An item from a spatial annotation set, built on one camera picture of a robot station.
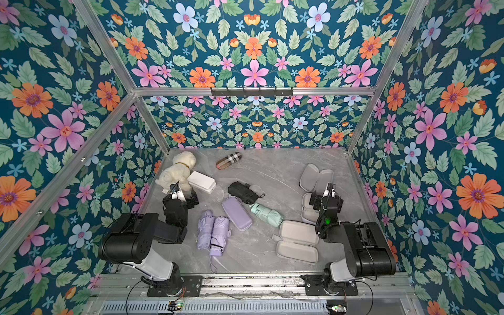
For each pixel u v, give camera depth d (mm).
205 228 857
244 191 968
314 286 733
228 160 1108
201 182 1014
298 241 842
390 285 749
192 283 738
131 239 466
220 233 841
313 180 1047
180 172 978
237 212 901
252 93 951
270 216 884
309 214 919
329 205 685
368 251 452
